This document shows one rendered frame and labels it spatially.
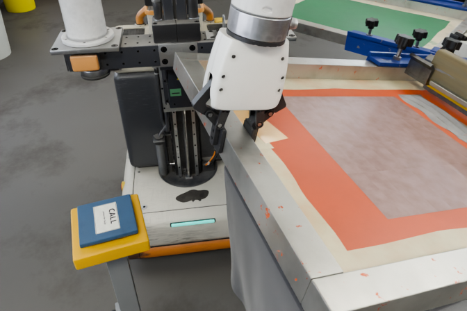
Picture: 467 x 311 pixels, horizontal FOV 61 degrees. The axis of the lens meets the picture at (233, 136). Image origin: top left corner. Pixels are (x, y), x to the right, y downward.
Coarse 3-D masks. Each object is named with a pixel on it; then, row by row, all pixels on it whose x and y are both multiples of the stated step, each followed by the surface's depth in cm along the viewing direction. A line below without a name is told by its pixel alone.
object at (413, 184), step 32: (288, 160) 59; (320, 160) 61; (352, 160) 63; (384, 160) 64; (416, 160) 66; (448, 160) 68; (320, 192) 54; (352, 192) 55; (384, 192) 57; (416, 192) 58; (448, 192) 60; (352, 224) 50; (384, 224) 51; (416, 224) 52; (448, 224) 53
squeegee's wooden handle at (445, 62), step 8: (440, 56) 90; (448, 56) 88; (456, 56) 87; (440, 64) 90; (448, 64) 88; (456, 64) 86; (464, 64) 85; (440, 72) 90; (448, 72) 88; (456, 72) 86; (464, 72) 85; (432, 80) 92; (440, 80) 90; (448, 80) 88; (456, 80) 86; (464, 80) 85; (448, 88) 88; (456, 88) 86; (464, 88) 85; (464, 96) 85
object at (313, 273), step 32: (192, 64) 75; (288, 64) 85; (320, 64) 88; (352, 64) 92; (192, 96) 68; (224, 160) 56; (256, 160) 51; (256, 192) 47; (288, 192) 47; (288, 224) 42; (288, 256) 40; (320, 256) 39; (448, 256) 43; (320, 288) 36; (352, 288) 37; (384, 288) 37; (416, 288) 38; (448, 288) 39
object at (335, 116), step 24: (288, 96) 79; (312, 96) 81; (336, 96) 83; (360, 96) 85; (384, 96) 88; (432, 96) 94; (288, 120) 70; (312, 120) 72; (336, 120) 74; (360, 120) 76; (384, 120) 78; (408, 120) 80; (288, 144) 63; (312, 144) 64
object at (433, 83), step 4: (432, 84) 90; (436, 84) 90; (440, 84) 90; (436, 88) 90; (440, 88) 89; (444, 88) 88; (444, 92) 88; (448, 92) 87; (452, 92) 87; (452, 96) 86; (456, 96) 85; (460, 96) 85; (456, 100) 85; (460, 100) 84; (464, 100) 84; (464, 104) 83
